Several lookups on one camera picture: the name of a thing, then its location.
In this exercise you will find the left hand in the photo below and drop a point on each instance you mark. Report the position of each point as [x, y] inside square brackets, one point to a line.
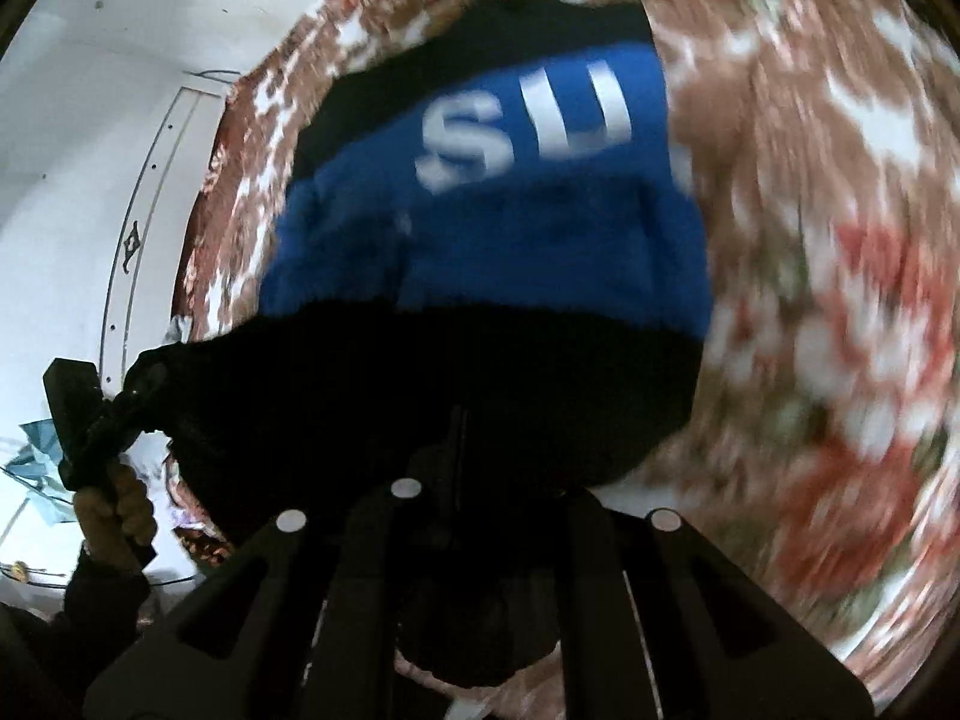
[118, 526]

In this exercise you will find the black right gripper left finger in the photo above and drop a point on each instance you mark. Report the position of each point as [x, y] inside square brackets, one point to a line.
[302, 622]

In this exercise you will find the teal cloth on floor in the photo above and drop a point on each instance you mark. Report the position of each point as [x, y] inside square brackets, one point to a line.
[36, 469]

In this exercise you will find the blue and black sweatshirt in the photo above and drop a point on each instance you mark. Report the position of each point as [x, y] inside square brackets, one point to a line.
[487, 291]

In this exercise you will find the brown floral blanket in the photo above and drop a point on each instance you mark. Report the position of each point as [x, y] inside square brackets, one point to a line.
[822, 139]

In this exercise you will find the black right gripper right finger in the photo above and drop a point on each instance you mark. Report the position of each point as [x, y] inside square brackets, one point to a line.
[655, 622]

